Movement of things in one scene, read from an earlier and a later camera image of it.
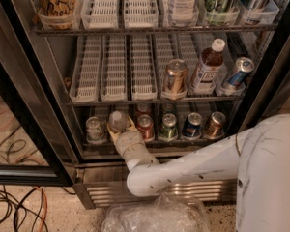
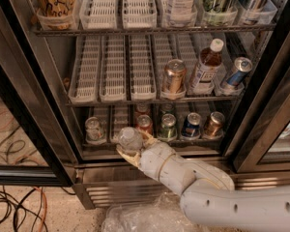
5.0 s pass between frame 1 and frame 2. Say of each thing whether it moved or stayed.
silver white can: moved
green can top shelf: stayed
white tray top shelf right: stayed
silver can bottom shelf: stayed
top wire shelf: stayed
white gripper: moved
